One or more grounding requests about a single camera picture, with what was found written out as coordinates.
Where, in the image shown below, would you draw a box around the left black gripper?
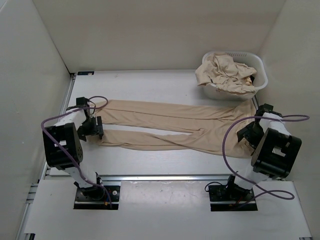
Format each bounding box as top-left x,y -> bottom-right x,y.
77,115 -> 103,142

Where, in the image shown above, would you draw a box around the beige trousers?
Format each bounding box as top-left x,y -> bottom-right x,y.
88,100 -> 256,158

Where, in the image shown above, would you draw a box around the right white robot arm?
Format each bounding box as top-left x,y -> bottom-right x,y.
224,103 -> 302,200

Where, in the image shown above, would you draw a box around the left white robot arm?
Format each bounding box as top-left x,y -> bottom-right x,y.
41,97 -> 106,200

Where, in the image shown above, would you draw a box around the white laundry basket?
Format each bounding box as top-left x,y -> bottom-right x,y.
195,51 -> 268,101

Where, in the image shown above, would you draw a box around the blue white sticker label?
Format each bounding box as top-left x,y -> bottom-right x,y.
77,71 -> 95,76

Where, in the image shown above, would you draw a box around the beige clothes pile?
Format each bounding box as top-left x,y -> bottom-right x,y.
195,52 -> 257,95

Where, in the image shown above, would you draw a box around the right aluminium rail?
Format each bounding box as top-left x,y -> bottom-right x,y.
251,95 -> 259,110

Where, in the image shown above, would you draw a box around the aluminium rail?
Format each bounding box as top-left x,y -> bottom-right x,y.
42,72 -> 77,176
251,95 -> 259,110
29,173 -> 283,183

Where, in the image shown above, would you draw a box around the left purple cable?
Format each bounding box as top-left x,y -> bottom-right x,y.
40,95 -> 113,206

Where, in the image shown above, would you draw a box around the purple cable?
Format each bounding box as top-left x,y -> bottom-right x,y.
222,114 -> 311,201
40,95 -> 113,206

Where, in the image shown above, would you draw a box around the left aluminium rail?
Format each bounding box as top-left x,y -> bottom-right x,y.
42,72 -> 77,176

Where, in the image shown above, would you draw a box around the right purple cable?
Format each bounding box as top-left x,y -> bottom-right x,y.
222,114 -> 311,201

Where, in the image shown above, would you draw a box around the front aluminium rail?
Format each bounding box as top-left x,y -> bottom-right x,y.
29,173 -> 283,183

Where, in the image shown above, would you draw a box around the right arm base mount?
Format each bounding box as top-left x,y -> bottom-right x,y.
204,175 -> 258,212

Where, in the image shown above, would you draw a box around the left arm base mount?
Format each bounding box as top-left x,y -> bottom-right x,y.
73,182 -> 121,210

